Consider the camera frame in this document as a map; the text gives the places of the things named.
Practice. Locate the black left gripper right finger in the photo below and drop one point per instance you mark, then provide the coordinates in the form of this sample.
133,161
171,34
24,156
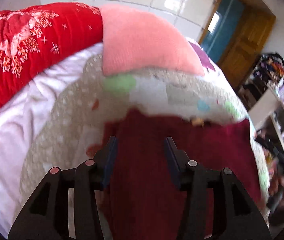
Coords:
217,205

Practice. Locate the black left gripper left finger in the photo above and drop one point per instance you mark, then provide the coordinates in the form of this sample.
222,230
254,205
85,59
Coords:
45,214

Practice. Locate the dark red garment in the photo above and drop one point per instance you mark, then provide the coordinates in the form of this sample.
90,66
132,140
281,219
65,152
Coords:
141,201

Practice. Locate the white blanket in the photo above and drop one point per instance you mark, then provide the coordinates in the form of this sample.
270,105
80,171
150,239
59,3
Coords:
22,118

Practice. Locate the heart patterned bedspread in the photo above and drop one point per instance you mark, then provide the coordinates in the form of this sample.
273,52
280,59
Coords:
69,103

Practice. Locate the white desk cabinet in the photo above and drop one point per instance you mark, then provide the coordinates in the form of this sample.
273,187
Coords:
269,110

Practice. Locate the cluttered shelf rack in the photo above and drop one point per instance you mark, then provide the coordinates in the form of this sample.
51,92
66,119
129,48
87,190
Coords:
267,73

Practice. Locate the purple pillow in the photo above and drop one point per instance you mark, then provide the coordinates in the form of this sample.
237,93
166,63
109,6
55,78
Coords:
204,58

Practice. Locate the wooden door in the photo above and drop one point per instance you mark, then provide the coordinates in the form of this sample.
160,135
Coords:
246,44

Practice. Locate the red floral quilt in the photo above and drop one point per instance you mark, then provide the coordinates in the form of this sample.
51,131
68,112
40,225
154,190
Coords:
34,38

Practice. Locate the pink corduroy pillow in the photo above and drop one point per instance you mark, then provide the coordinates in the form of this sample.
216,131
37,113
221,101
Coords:
135,39

